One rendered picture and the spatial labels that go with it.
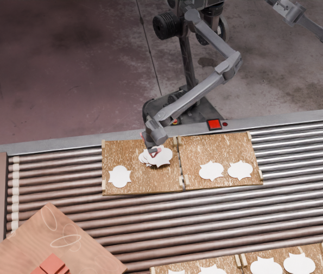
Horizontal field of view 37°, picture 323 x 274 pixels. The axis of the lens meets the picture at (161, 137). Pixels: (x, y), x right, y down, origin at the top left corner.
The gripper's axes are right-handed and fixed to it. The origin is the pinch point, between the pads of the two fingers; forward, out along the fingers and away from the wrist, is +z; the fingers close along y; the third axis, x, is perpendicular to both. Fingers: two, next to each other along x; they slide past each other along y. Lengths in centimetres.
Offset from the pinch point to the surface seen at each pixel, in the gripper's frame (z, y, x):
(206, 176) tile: 11.3, -17.9, -25.2
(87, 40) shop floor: 106, 225, -21
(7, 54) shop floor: 108, 229, 54
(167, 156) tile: 8.3, -1.0, -9.7
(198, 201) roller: 14.1, -28.8, -16.4
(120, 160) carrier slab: 13.0, 7.9, 13.6
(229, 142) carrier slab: 11.7, -0.5, -47.3
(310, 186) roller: 13, -40, -75
